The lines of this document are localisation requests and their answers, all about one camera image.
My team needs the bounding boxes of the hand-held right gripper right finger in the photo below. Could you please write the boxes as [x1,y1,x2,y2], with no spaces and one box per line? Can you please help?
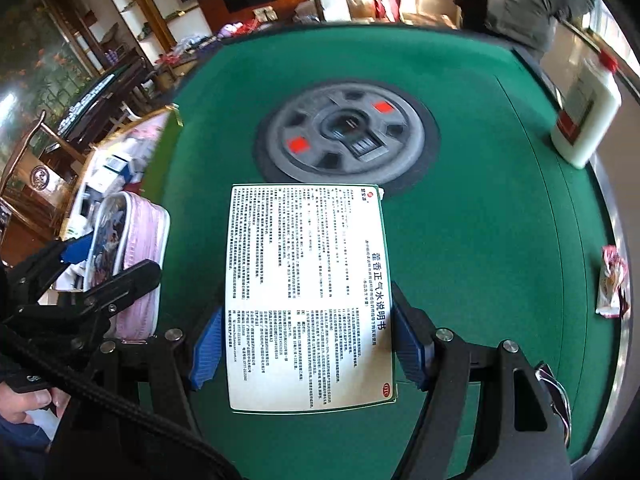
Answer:
[390,281,572,480]

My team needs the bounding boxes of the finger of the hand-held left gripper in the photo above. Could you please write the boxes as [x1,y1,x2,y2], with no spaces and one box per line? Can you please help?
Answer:
[5,232,96,286]
[82,261,162,313]

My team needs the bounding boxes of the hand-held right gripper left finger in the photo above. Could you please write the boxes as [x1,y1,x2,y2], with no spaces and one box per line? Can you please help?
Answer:
[47,305,226,480]

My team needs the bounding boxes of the clear printed pencil case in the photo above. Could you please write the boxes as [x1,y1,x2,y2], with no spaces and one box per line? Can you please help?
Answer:
[82,192,171,341]

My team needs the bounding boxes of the white cardboard box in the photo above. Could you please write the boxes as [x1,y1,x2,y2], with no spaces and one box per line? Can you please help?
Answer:
[225,183,398,413]

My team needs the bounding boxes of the gold-rimmed cardboard box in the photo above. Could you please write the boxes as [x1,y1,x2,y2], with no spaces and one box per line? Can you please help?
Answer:
[52,105,183,306]

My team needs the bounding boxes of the person's left hand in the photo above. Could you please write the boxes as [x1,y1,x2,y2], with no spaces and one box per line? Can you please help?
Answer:
[0,380,73,426]

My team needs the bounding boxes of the blue denim trousers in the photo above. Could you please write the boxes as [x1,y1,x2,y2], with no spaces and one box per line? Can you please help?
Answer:
[0,420,56,480]

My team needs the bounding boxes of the mahjong table with tiles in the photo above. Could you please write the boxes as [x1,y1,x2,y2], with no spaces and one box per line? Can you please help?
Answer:
[52,57,156,151]

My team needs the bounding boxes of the floral painted screen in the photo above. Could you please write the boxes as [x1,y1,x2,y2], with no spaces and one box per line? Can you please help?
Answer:
[0,0,91,126]

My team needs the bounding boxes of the red white snack packet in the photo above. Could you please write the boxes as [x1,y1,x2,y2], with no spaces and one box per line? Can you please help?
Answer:
[595,245,630,320]

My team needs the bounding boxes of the round table control panel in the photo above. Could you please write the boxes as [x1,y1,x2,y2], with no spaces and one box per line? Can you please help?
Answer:
[254,80,441,201]

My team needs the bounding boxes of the wooden display shelf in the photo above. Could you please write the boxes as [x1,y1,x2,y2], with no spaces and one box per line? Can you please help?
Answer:
[45,0,201,91]

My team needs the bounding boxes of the large white bottle red cap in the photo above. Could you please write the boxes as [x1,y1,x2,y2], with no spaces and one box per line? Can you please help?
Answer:
[551,52,622,170]

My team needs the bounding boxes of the black braided cable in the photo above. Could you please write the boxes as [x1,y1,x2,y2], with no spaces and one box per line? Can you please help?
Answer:
[0,322,241,480]

